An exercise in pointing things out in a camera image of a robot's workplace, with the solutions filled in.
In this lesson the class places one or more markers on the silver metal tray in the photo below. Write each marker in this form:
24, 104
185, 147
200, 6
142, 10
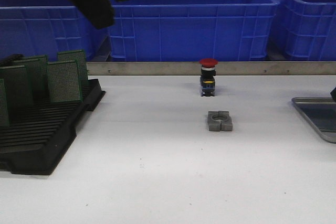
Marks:
319, 113

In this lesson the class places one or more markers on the green circuit board rear right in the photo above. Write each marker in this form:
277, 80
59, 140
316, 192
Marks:
79, 56

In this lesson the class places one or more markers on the green circuit board rear left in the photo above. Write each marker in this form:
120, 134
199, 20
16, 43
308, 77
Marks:
35, 75

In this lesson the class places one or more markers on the green circuit board rear middle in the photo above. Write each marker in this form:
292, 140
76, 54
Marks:
44, 60

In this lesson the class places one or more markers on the green circuit board left middle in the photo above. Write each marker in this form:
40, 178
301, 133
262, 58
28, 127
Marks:
17, 85

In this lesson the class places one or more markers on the black slotted board rack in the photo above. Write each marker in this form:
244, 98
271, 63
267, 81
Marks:
38, 136

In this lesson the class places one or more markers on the green circuit board far left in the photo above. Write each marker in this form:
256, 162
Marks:
4, 108

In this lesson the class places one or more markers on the blue crate left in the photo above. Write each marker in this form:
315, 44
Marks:
46, 27

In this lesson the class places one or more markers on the blue crate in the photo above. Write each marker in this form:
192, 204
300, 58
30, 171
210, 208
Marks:
304, 30
190, 30
46, 27

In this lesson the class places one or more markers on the blue crate centre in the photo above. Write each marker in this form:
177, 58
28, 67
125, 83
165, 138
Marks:
190, 30

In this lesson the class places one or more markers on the blue crate right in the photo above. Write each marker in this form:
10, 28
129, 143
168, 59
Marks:
304, 30

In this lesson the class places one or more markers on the grey metal clamp block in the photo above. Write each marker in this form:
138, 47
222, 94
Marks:
219, 121

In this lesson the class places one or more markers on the red emergency stop button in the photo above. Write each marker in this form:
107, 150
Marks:
207, 80

